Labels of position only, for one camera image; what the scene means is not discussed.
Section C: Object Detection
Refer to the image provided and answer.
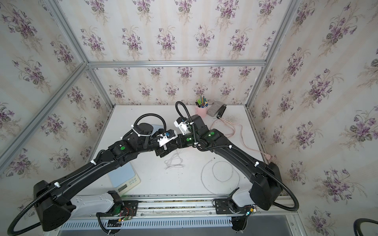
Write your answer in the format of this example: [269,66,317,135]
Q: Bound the thick white USB cable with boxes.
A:
[163,148,185,170]

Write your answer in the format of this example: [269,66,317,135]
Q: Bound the thin white USB cable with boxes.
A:
[200,158,240,195]

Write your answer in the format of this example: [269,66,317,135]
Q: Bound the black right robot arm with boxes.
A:
[175,101,299,212]

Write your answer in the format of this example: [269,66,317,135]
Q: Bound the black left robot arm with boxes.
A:
[7,113,178,236]

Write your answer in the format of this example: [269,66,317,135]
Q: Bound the pink metal pen bucket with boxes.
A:
[195,107,208,119]

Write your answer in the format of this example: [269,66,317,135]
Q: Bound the pens and markers bundle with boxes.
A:
[195,95,208,108]

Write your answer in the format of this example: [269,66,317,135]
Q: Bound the black stapler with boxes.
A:
[217,104,226,119]

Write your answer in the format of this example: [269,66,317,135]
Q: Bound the black chair arc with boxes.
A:
[353,218,378,236]

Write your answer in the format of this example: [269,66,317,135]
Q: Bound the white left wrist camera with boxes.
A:
[158,129,178,147]

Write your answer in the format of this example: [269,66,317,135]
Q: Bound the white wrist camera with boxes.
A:
[158,129,178,147]
[174,118,192,135]

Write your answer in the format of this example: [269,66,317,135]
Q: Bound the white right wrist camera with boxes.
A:
[174,118,192,135]

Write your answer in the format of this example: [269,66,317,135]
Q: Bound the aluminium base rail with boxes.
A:
[45,195,306,236]

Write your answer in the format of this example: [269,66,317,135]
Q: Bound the pink power strip cord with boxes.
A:
[211,117,272,160]

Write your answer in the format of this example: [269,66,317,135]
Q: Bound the aluminium enclosure frame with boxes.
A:
[0,0,305,213]

